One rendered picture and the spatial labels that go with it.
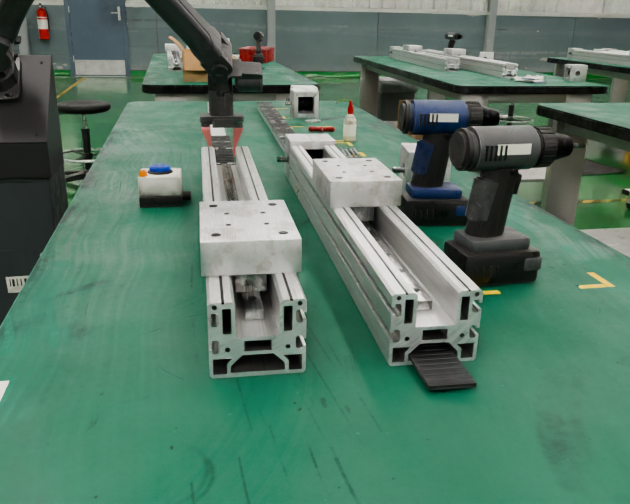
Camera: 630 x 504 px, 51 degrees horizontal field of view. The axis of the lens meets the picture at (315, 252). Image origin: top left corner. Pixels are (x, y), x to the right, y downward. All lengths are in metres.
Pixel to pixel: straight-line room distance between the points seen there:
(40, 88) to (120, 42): 10.80
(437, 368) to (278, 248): 0.21
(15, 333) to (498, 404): 0.54
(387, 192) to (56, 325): 0.49
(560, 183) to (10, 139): 2.31
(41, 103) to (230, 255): 0.98
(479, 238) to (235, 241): 0.37
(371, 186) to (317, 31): 11.69
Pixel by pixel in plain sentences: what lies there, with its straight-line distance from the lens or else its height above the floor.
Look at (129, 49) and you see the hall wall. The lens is 12.45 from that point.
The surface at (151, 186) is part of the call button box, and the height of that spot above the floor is 0.82.
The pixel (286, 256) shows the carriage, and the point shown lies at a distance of 0.72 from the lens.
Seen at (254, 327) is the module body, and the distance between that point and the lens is 0.70.
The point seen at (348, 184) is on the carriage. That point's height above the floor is 0.90.
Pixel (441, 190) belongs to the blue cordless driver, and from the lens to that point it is 1.19.
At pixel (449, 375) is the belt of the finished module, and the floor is 0.79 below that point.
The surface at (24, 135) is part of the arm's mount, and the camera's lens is 1.58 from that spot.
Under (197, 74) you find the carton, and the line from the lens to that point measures 3.62.
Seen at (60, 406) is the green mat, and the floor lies 0.78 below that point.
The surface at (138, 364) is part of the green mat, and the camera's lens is 0.74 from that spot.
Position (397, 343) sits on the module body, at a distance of 0.71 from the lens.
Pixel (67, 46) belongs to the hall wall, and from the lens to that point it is 12.57.
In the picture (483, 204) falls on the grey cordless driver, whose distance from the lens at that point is 0.93.
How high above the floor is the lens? 1.14
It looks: 20 degrees down
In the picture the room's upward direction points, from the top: 1 degrees clockwise
